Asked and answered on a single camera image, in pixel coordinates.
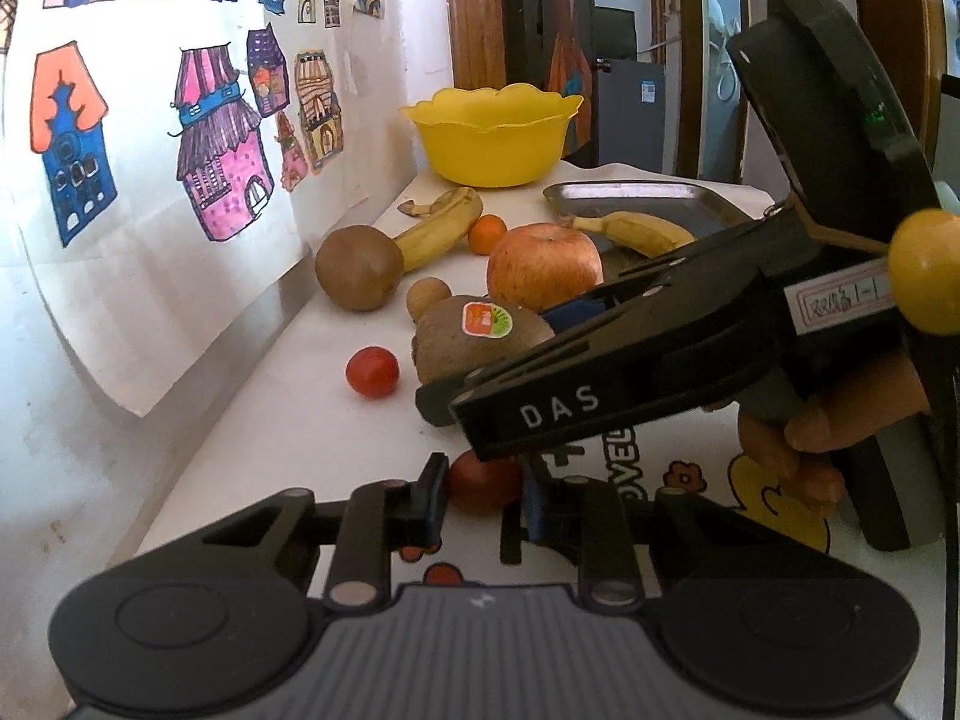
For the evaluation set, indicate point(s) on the wooden door frame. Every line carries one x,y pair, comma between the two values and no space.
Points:
472,15

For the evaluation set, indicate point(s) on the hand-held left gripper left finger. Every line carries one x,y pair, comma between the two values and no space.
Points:
431,495

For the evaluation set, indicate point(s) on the large yellow banana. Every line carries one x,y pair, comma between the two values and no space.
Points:
442,232

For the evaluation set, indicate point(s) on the red apple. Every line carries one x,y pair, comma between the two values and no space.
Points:
540,266

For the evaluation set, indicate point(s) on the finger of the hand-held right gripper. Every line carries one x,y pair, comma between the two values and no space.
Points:
637,360
577,313

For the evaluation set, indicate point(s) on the red cherry tomato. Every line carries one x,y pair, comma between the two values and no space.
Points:
371,372
484,484

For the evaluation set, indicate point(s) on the small round brown fruit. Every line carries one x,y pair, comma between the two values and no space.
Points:
426,296

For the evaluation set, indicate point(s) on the dark figure painting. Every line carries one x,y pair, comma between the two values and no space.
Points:
574,52

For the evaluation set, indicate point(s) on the metal tray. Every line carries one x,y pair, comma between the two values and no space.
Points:
637,199

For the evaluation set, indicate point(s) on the small yellow banana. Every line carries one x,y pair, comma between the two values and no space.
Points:
645,232

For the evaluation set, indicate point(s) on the house drawings wall poster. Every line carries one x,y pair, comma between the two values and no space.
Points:
150,240

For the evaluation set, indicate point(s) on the yellow scalloped plastic bowl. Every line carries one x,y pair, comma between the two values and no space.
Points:
487,142

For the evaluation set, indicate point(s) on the small orange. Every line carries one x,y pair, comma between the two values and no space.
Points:
487,234

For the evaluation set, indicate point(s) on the large plain kiwi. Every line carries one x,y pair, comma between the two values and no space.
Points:
358,270

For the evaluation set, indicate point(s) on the kiwi with sticker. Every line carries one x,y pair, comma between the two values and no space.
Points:
450,345

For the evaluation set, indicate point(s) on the person's right hand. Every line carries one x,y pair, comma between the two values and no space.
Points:
825,420

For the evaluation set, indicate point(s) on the white printed tablecloth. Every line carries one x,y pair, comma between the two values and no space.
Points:
300,427

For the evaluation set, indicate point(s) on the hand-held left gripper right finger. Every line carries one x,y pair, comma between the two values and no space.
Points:
536,514

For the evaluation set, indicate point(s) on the wooden framed glass door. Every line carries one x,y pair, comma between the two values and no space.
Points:
686,52

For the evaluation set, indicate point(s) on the grey cabinet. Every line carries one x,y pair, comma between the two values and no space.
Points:
630,112

